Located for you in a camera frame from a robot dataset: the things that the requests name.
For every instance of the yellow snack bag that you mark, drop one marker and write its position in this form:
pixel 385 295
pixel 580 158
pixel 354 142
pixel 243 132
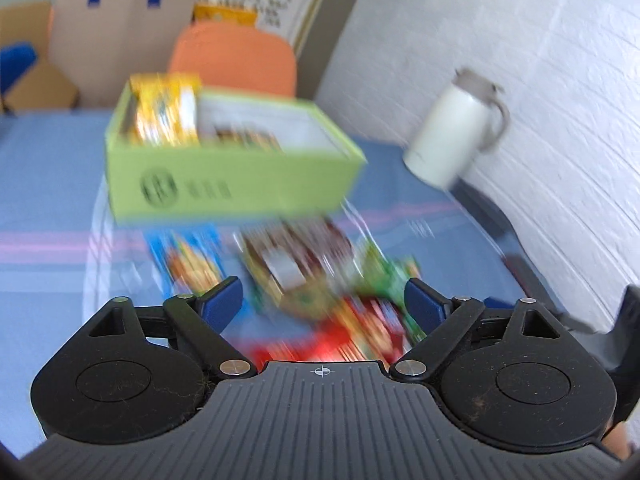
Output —
pixel 165 112

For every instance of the blue chair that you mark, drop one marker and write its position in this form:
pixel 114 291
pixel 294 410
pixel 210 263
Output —
pixel 16 61

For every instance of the brown paper bag blue handles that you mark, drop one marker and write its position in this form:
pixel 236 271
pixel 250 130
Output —
pixel 99 44

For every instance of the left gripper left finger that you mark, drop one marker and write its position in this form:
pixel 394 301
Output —
pixel 198 323

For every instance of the person's left hand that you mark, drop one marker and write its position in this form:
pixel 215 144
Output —
pixel 617 442

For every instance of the orange chair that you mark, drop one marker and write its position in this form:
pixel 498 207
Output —
pixel 228 55

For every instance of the brown cardboard box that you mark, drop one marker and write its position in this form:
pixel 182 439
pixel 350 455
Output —
pixel 29 81

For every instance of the light green cardboard box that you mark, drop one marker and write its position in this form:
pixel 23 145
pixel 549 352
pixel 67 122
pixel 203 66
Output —
pixel 315 169

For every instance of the white thermos jug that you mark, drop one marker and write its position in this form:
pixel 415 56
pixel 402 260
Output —
pixel 466 119

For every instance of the dark red date pack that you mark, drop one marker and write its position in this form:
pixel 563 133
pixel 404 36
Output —
pixel 300 268

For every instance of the blue cookie packet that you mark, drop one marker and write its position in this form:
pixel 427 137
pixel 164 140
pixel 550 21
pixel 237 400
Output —
pixel 187 259

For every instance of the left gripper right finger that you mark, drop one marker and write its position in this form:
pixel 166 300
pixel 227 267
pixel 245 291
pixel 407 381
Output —
pixel 445 322

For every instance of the biscuit sticks red pack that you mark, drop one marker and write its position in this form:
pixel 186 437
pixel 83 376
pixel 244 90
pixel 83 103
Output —
pixel 247 138

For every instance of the red chips bag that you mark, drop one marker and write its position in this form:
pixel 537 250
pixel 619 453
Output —
pixel 359 329

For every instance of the green snack packet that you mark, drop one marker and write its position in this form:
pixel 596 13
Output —
pixel 384 277

